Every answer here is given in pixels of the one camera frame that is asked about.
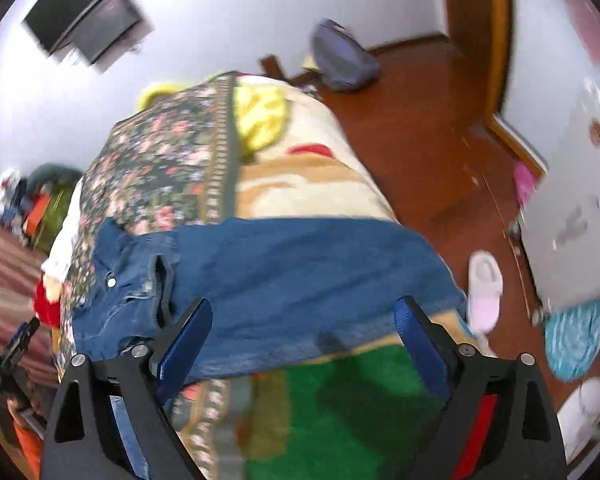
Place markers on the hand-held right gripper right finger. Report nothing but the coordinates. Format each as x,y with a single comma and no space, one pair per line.
422,355

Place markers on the white cabinet with stickers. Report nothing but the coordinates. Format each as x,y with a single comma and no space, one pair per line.
570,210

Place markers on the cream and green printed blanket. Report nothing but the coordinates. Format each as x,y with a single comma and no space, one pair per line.
300,190

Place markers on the person's left forearm orange sleeve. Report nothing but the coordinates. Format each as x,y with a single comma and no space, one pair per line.
30,452

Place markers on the wooden door frame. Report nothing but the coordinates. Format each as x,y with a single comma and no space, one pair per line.
475,10

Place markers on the orange cloth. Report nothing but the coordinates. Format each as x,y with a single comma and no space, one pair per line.
36,215

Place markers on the black wall television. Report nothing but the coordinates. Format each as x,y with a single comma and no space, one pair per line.
80,10

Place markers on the white cloth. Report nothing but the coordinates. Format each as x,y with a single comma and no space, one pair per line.
62,255

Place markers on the white slipper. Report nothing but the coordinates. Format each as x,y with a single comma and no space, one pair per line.
582,415

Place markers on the dark green bag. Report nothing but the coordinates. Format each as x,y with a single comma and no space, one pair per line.
55,210

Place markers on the dark wooden frame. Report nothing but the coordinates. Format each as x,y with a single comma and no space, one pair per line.
280,72

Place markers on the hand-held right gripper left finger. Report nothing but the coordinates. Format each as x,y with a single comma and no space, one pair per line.
180,355

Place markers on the yellow cloth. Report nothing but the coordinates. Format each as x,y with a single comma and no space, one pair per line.
260,115

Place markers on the striped rug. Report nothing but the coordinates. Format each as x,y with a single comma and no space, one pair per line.
10,280

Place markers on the teal cloth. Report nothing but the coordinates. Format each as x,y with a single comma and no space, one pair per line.
575,340

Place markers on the red cloth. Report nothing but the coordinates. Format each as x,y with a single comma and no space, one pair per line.
47,305

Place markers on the grey-blue backpack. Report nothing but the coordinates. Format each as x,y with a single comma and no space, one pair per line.
345,60

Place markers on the blue denim jeans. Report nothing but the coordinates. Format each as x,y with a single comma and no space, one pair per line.
280,280

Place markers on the dark floral bedspread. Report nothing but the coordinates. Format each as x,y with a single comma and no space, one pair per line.
155,170

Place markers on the pink slipper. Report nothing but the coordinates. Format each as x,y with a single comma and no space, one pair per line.
485,285

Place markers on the pink bag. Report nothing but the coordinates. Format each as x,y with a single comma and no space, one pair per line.
524,185

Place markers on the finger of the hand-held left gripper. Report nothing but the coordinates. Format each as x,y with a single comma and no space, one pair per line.
22,340

